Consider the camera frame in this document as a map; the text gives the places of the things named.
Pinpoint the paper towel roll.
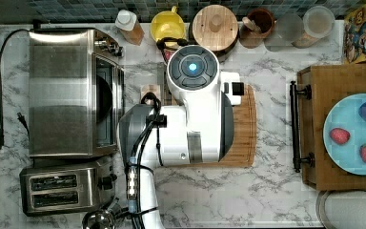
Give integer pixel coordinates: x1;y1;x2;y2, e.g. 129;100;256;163
315;191;366;229

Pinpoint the silver two-slot toaster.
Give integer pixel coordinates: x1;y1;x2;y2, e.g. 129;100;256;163
19;156;117;217

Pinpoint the colourful cereal box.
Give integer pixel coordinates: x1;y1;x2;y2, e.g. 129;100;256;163
342;4;366;64

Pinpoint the frosted plastic container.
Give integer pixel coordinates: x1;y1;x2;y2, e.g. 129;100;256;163
264;13;303;52

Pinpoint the black power cord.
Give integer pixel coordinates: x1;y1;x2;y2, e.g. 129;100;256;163
0;28;31;152

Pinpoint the wooden cutting board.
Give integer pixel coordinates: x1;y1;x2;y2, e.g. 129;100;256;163
141;85;256;169

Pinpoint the light blue plate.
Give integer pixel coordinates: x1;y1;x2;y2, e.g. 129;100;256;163
322;93;366;177

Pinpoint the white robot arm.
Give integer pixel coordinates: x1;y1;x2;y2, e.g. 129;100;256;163
117;45;244;229

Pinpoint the stainless steel toaster oven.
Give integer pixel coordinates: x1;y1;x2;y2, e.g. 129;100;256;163
29;28;124;158

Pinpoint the dark canister with wooden lid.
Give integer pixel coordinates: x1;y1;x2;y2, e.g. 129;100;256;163
192;5;238;62

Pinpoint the wooden drawer box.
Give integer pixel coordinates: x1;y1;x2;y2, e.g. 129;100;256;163
290;64;366;191

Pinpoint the stainless steel pot lid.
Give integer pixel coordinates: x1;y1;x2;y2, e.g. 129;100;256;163
82;209;116;229

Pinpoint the brown utensil holder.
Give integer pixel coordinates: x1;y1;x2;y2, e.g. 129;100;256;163
239;8;275;49

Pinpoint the white-capped spice bottle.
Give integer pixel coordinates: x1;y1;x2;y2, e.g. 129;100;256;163
115;10;144;46

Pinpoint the yellow plastic cup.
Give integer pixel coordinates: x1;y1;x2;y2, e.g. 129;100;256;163
151;6;186;43

